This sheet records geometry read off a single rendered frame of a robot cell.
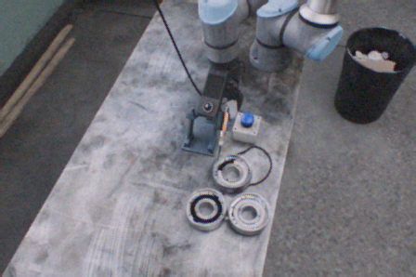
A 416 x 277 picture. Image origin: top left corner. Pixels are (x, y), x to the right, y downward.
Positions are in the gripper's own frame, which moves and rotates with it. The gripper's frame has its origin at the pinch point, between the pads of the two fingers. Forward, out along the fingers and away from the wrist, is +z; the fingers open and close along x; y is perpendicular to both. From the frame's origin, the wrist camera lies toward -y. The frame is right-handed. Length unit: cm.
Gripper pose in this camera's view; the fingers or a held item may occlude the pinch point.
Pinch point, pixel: (225, 116)
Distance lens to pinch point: 100.1
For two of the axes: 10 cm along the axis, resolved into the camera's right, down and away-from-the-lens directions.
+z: 1.0, 5.7, 8.1
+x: -9.3, -2.4, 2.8
